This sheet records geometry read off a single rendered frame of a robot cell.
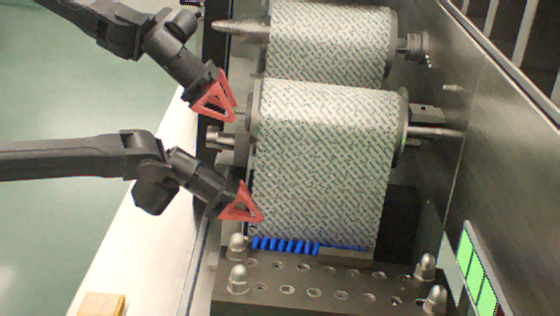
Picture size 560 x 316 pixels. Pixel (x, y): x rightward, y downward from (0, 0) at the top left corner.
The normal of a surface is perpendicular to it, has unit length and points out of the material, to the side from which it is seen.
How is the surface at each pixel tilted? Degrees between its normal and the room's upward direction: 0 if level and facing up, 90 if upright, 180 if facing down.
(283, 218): 90
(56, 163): 101
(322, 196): 90
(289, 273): 0
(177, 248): 0
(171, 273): 0
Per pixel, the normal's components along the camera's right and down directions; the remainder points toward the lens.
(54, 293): 0.11, -0.90
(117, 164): 0.36, 0.59
